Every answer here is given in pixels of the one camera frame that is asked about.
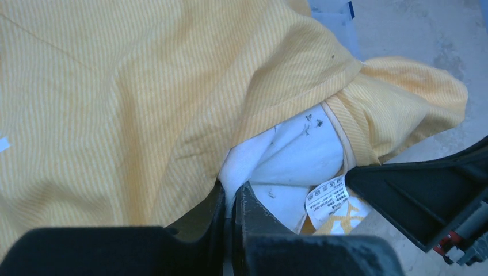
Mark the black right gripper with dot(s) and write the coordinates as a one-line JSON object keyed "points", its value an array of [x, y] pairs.
{"points": [[427, 200]]}

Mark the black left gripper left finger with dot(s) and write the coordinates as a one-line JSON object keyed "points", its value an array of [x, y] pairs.
{"points": [[192, 245]]}

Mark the clear plastic screw box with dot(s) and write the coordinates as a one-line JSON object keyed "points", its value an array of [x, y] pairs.
{"points": [[337, 16]]}

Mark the white pillow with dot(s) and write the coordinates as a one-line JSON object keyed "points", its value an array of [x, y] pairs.
{"points": [[283, 164]]}

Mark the white care label tag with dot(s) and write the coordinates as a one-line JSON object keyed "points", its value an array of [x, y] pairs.
{"points": [[322, 202]]}

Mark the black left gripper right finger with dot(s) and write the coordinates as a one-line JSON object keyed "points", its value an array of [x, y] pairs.
{"points": [[261, 245]]}

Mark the orange Mickey Mouse pillowcase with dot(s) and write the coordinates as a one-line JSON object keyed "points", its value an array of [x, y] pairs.
{"points": [[122, 113]]}

